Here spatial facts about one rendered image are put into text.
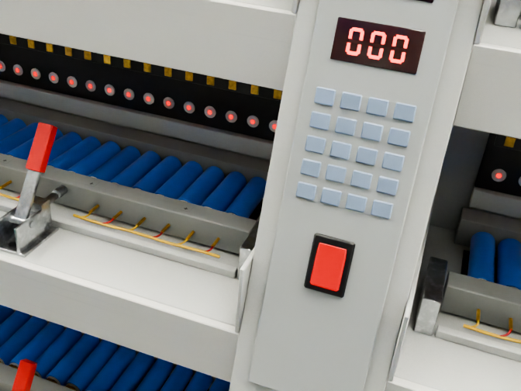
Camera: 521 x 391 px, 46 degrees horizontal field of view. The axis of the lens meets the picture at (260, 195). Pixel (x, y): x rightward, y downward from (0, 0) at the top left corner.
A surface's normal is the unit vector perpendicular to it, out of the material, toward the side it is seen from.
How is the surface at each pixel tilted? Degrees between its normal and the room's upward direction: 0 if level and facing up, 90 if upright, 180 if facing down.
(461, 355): 16
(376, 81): 90
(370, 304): 90
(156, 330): 106
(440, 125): 90
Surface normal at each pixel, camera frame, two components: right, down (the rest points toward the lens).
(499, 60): -0.33, 0.45
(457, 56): -0.30, 0.20
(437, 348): 0.08, -0.86
